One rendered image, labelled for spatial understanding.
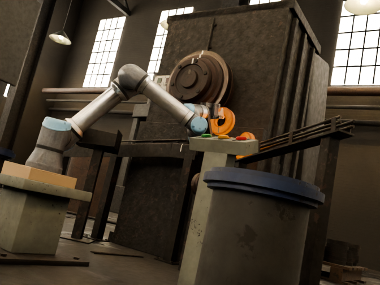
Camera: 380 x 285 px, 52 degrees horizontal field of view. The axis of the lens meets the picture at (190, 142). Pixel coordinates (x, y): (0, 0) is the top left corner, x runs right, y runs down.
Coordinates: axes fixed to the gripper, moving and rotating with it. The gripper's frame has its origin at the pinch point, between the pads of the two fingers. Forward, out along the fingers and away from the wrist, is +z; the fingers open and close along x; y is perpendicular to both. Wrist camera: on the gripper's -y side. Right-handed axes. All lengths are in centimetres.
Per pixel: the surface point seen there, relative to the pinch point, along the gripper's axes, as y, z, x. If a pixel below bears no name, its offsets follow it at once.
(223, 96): 13.1, 20.5, 12.8
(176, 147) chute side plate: -20.9, 9.2, 37.1
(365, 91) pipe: 67, 594, 53
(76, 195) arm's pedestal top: -36, -82, 18
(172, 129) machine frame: -10, 23, 52
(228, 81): 22.7, 23.2, 11.7
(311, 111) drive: 10, 110, -13
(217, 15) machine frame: 72, 53, 42
